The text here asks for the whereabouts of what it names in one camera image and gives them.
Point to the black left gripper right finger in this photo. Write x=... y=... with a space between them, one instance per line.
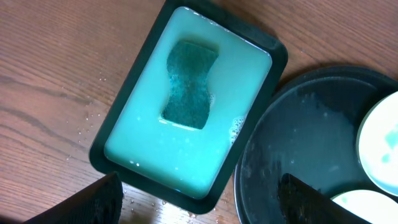
x=300 y=203

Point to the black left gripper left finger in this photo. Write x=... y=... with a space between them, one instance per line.
x=99 y=203

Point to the mint plate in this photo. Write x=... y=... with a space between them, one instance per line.
x=376 y=144
x=369 y=205

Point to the green scouring sponge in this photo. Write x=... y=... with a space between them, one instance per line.
x=188 y=65

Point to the round black serving tray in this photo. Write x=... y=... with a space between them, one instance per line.
x=309 y=130

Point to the black rectangular soapy water tray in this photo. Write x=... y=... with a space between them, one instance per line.
x=185 y=166

